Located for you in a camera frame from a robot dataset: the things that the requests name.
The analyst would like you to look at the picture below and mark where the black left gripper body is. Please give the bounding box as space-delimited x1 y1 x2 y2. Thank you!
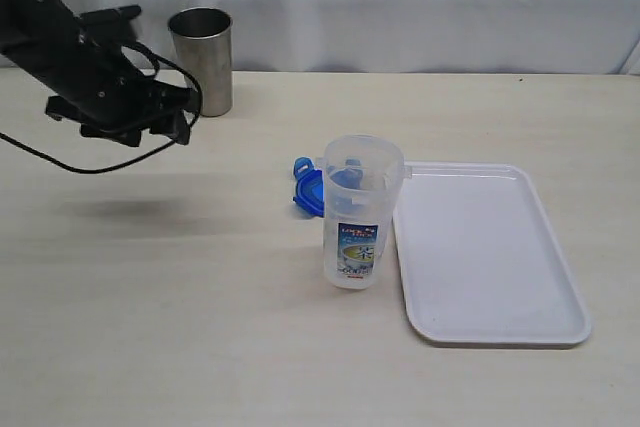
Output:
44 4 198 147

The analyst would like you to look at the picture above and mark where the white backdrop curtain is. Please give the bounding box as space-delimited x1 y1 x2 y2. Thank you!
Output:
63 0 639 75

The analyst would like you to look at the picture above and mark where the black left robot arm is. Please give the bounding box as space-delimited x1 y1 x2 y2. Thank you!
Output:
1 0 197 147

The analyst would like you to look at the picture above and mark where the stainless steel cup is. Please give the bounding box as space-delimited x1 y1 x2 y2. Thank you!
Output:
168 7 233 117

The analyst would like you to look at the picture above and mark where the clear plastic jar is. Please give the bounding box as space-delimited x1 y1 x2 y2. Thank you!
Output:
319 135 411 290

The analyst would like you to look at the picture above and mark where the blue plastic lid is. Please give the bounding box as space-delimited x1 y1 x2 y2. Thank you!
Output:
292 157 324 218

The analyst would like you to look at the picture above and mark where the white plastic tray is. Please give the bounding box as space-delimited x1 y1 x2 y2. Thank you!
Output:
393 161 592 348

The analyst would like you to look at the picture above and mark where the black camera cable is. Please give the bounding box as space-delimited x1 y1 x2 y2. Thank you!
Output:
0 42 204 174

